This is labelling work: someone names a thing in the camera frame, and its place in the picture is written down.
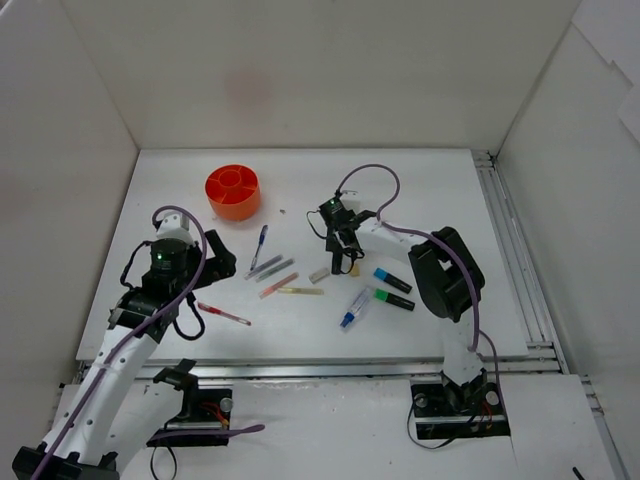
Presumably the blue cap black highlighter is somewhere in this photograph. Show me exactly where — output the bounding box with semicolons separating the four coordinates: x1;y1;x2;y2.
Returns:
373;268;412;294

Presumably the green cap black highlighter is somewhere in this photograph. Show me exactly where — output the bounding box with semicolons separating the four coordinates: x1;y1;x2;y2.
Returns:
374;289;415;311

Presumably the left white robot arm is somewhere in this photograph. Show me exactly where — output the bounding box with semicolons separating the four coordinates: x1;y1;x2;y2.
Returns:
12;227;236;479

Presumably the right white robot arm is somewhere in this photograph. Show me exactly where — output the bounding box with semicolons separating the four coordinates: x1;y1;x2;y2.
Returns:
319;196;487;414

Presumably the grey-white eraser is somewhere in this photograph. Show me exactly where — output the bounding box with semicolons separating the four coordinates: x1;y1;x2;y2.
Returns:
309;268;331;284

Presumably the red gel pen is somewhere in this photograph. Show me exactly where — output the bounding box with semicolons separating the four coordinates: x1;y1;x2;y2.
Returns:
197;302;252;327

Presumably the green-grey slim highlighter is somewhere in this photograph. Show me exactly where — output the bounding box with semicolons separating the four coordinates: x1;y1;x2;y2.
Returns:
256;258;295;282

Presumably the purple-grey slim highlighter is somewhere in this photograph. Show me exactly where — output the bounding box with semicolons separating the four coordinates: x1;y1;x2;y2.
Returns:
244;255;284;280

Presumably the blue ballpoint pen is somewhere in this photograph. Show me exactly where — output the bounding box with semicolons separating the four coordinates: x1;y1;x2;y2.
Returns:
250;224;269;271

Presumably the pink-orange slim highlighter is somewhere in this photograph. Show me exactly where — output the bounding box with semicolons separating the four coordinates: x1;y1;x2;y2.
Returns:
259;272;299;299

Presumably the clear glue bottle blue cap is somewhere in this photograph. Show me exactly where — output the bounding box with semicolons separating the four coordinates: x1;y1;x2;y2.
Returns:
339;286;374;330

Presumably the orange round divided container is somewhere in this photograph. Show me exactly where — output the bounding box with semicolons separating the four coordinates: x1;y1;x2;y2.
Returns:
204;164;261;222

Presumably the yellow slim highlighter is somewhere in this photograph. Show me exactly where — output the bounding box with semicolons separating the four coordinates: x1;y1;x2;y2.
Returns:
277;287;324;295

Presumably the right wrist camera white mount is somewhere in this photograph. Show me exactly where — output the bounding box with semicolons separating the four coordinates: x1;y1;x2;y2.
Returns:
340;190;362;213

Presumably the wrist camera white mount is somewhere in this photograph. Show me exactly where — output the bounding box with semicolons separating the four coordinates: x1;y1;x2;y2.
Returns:
340;190;362;213
156;211;194;245

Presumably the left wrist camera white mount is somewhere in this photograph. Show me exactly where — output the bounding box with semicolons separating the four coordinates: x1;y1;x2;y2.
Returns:
156;211;194;245

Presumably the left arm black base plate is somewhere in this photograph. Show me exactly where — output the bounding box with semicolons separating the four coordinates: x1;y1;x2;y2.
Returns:
146;387;233;448

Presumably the aluminium frame rail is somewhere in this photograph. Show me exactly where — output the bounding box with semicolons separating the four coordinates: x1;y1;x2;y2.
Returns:
76;149;626;479

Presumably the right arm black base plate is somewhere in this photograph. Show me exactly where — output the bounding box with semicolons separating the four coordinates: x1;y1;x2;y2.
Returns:
407;378;511;450

